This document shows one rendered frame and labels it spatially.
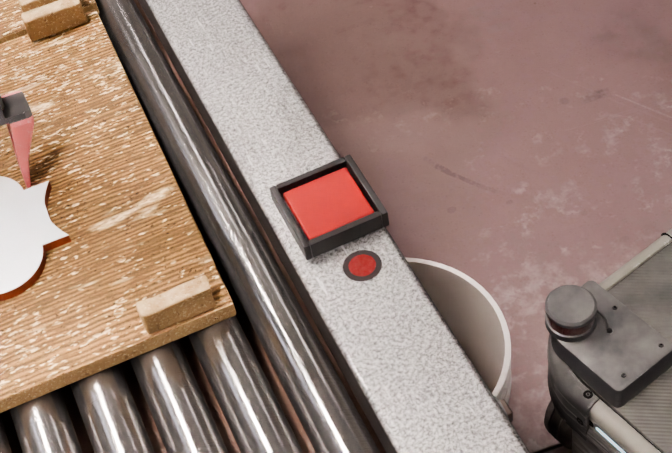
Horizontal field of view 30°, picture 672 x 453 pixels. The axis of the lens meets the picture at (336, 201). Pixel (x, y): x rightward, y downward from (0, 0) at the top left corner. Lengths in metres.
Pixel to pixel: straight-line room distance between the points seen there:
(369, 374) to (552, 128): 1.47
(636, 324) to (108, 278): 0.91
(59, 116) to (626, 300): 0.94
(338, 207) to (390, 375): 0.16
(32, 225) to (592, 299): 0.88
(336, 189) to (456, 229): 1.18
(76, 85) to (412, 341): 0.43
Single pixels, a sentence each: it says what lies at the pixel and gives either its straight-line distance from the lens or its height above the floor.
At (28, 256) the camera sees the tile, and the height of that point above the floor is 0.95.
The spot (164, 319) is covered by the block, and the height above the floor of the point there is 0.95.
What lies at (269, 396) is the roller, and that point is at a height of 0.91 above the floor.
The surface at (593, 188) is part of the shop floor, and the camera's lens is 2.28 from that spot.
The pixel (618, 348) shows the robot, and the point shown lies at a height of 0.28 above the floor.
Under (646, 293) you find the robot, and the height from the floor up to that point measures 0.24.
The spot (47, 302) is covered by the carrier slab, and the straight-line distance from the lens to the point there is 1.03.
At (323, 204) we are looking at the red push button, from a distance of 1.05.
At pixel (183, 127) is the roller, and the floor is 0.92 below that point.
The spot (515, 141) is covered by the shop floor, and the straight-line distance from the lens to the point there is 2.36.
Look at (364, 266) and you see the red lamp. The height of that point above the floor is 0.92.
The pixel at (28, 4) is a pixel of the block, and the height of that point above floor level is 0.96.
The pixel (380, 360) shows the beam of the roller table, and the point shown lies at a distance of 0.96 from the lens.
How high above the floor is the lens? 1.71
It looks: 48 degrees down
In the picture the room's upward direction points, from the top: 11 degrees counter-clockwise
